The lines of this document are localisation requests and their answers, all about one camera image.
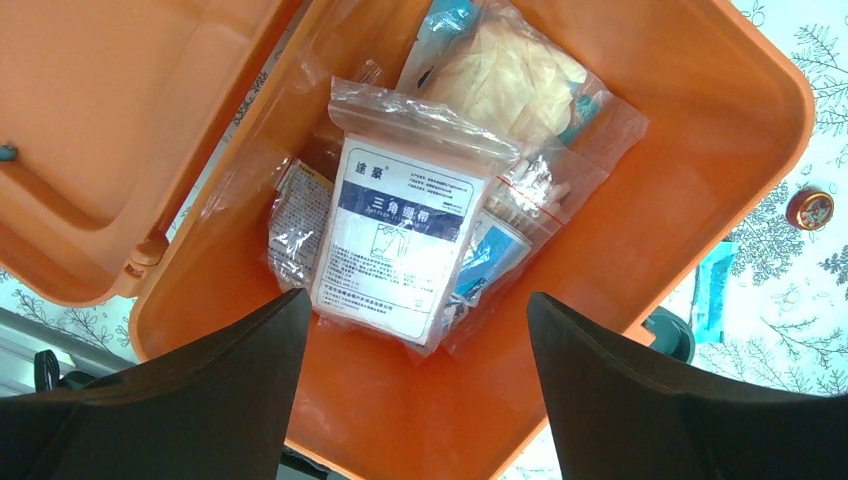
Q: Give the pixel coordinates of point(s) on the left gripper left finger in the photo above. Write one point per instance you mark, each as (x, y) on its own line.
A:
(216, 408)

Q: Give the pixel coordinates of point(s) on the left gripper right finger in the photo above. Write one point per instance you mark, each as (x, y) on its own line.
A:
(620, 410)

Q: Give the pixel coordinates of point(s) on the gauze pad packet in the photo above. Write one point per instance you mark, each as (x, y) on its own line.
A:
(296, 224)

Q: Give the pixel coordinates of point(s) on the white blue medicine sachet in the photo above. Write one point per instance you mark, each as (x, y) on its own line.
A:
(412, 177)

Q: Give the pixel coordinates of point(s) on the bagged latex gloves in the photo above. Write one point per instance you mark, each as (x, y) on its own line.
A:
(506, 76)

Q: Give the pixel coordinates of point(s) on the alcohol wipes bag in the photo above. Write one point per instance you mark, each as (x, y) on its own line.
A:
(488, 266)

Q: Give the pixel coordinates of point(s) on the blue cotton swab pack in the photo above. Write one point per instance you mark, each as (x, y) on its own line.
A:
(445, 20)

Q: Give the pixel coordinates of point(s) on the floral table mat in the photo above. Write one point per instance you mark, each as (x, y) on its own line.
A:
(785, 313)

